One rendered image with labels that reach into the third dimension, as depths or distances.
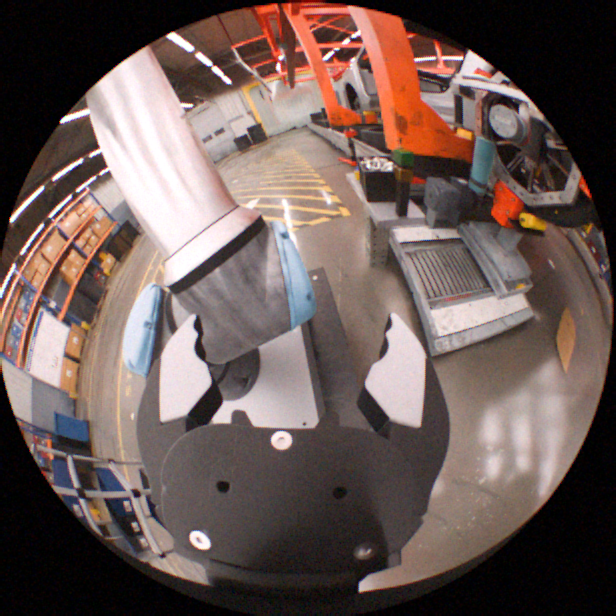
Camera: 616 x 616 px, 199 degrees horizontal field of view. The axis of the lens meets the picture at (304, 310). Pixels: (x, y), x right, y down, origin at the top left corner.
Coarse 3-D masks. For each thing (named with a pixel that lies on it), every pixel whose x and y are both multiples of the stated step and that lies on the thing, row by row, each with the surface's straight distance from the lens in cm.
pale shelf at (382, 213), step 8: (352, 176) 88; (352, 184) 81; (360, 184) 79; (360, 192) 72; (368, 208) 63; (376, 208) 61; (384, 208) 62; (392, 208) 62; (408, 208) 64; (416, 208) 65; (376, 216) 57; (384, 216) 58; (392, 216) 58; (408, 216) 60; (416, 216) 61; (424, 216) 62; (376, 224) 57; (384, 224) 57; (392, 224) 58; (400, 224) 59; (408, 224) 61; (416, 224) 62
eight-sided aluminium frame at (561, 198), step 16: (496, 80) 107; (480, 96) 111; (496, 96) 113; (480, 112) 110; (480, 128) 109; (496, 160) 108; (496, 176) 102; (576, 176) 86; (560, 192) 87; (576, 192) 89
